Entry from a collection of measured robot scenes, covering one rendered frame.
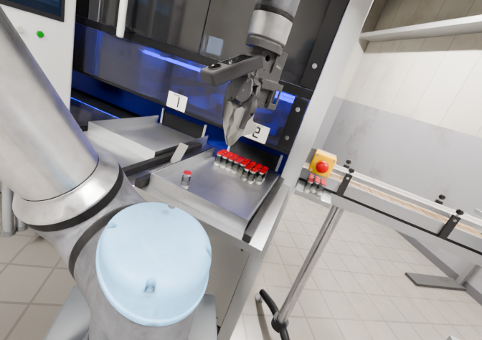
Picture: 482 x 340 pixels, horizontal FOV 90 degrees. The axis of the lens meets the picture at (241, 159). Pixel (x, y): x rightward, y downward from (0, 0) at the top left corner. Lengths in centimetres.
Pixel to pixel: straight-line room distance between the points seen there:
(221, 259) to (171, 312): 86
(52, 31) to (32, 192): 95
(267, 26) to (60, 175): 38
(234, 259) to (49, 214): 86
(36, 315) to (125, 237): 125
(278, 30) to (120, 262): 41
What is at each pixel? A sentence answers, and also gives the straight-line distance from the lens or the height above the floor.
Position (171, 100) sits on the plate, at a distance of 100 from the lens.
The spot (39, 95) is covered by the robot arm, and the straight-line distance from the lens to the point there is 27.
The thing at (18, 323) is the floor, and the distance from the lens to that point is 150.
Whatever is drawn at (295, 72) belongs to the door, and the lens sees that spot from 84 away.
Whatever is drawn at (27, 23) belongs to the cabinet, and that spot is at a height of 113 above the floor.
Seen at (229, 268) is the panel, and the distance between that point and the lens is 113.
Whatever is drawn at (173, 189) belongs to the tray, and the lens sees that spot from 59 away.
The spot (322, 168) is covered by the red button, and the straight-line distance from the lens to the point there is 81.
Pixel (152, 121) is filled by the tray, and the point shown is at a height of 89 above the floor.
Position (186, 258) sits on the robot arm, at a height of 101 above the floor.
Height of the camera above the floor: 120
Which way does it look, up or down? 19 degrees down
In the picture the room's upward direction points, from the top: 18 degrees clockwise
